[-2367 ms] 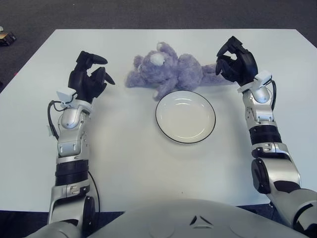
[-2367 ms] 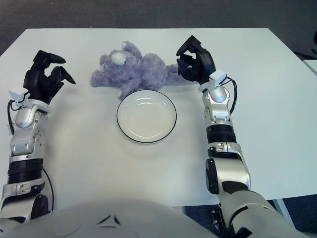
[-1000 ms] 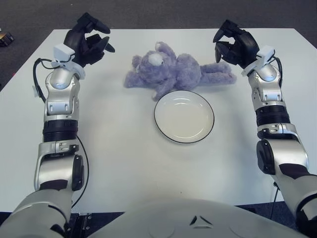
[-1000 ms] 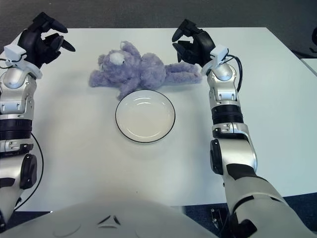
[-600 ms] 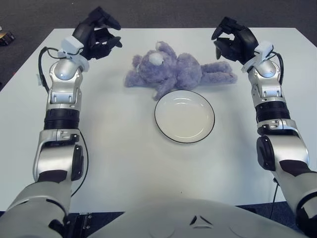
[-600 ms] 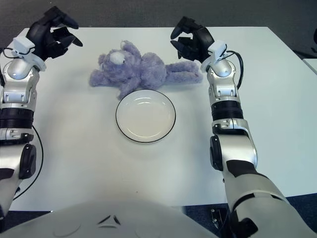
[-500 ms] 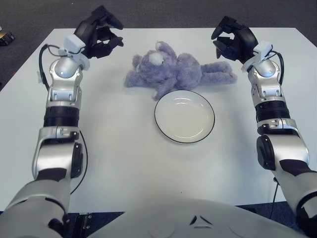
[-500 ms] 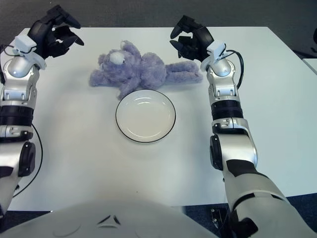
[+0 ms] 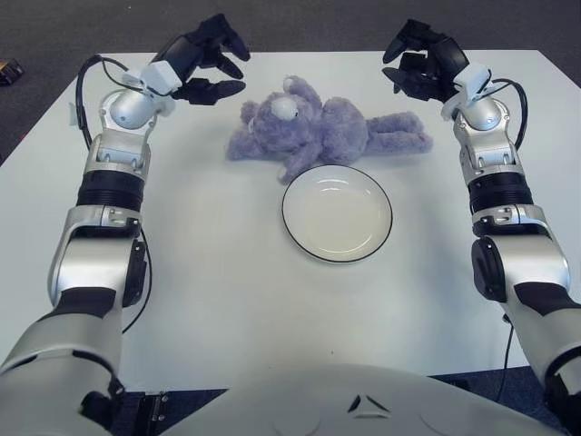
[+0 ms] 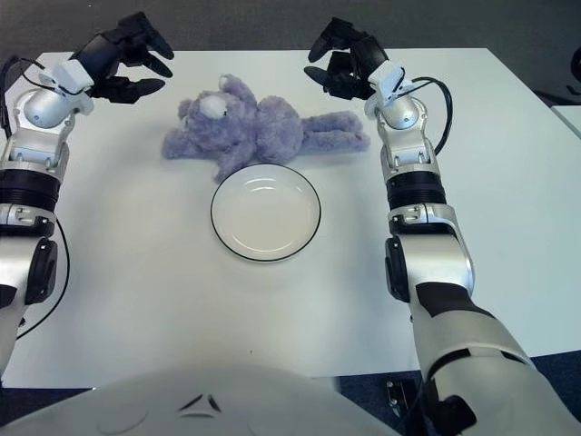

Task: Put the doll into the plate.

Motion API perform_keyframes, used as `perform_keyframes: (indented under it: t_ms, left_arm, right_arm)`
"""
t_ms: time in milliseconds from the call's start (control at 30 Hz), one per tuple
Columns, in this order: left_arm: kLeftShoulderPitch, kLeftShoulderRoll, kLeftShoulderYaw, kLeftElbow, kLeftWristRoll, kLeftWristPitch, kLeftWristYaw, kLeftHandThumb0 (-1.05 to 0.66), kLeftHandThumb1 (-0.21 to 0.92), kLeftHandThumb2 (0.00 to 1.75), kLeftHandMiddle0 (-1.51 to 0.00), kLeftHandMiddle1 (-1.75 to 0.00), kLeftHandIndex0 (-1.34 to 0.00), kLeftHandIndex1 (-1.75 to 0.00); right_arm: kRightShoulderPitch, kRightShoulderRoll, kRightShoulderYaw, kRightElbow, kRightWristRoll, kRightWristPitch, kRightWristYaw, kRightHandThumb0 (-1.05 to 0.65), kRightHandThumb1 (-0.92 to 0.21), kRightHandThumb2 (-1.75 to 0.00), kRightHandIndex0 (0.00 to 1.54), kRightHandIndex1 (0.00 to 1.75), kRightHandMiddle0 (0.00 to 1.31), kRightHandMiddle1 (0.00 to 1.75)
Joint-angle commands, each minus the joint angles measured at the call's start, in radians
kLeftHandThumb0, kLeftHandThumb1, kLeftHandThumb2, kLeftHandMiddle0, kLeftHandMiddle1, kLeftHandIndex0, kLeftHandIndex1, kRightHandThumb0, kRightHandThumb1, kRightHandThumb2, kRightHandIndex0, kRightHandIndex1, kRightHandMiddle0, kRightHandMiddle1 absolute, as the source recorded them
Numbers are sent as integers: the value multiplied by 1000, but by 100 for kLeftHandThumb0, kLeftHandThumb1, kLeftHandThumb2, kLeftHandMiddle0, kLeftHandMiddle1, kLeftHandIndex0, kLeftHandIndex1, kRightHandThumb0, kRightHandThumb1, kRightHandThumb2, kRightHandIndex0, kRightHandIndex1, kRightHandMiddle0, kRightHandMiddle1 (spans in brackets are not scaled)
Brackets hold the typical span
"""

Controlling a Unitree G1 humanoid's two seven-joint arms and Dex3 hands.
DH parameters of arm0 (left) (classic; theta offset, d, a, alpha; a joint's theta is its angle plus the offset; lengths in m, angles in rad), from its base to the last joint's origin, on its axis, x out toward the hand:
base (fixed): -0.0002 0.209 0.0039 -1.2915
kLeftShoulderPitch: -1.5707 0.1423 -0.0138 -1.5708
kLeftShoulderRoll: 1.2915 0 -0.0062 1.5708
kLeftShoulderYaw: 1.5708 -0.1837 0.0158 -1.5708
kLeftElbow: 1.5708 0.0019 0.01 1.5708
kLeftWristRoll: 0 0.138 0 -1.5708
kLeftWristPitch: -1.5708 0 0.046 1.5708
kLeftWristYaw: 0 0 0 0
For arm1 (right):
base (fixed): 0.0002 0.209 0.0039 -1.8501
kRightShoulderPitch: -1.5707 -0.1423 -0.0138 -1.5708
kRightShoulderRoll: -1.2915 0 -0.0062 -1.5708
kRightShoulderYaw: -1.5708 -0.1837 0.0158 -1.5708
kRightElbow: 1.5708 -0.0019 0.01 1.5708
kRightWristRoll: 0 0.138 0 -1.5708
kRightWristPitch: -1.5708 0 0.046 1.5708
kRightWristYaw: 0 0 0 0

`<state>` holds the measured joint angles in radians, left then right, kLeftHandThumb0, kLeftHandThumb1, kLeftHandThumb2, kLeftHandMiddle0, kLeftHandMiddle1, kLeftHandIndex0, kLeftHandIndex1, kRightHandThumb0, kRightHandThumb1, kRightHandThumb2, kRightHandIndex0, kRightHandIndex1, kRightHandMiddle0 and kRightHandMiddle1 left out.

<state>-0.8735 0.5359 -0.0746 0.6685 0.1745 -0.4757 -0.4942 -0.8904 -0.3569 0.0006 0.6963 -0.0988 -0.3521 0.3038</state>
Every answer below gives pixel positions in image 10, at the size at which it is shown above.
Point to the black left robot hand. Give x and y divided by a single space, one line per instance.
100 59

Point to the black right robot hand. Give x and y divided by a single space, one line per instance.
358 54

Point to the purple plush doll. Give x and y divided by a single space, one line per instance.
272 131

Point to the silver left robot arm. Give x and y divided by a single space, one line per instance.
36 109

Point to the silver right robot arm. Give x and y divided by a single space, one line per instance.
440 254

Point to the white plate with black rim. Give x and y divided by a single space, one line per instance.
265 213

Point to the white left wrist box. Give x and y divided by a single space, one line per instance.
72 75

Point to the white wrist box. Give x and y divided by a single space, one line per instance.
388 82
72 75

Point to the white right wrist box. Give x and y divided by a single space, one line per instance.
388 82

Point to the white neighbouring table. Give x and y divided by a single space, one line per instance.
572 119

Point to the black metal table hinge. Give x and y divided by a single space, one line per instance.
399 395

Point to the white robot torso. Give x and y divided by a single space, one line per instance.
249 399

